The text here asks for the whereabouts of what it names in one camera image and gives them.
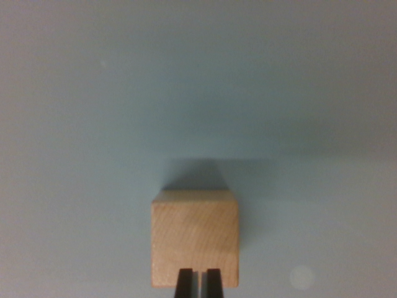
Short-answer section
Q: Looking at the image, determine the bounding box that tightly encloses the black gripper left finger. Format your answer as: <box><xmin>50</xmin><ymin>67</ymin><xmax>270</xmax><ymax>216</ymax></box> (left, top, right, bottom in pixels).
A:
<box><xmin>174</xmin><ymin>268</ymin><xmax>195</xmax><ymax>298</ymax></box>

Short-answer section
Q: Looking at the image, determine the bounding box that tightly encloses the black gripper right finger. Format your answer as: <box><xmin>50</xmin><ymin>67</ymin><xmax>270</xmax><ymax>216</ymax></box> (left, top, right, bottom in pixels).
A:
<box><xmin>205</xmin><ymin>268</ymin><xmax>225</xmax><ymax>298</ymax></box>

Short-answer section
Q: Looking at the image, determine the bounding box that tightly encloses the light wooden cube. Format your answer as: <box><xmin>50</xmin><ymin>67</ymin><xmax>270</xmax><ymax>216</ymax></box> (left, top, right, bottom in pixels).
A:
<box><xmin>150</xmin><ymin>189</ymin><xmax>241</xmax><ymax>288</ymax></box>

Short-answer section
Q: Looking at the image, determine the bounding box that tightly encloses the pale blue plastic tray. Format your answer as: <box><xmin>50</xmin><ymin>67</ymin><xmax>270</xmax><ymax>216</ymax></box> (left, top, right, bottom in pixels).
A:
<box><xmin>0</xmin><ymin>0</ymin><xmax>397</xmax><ymax>298</ymax></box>

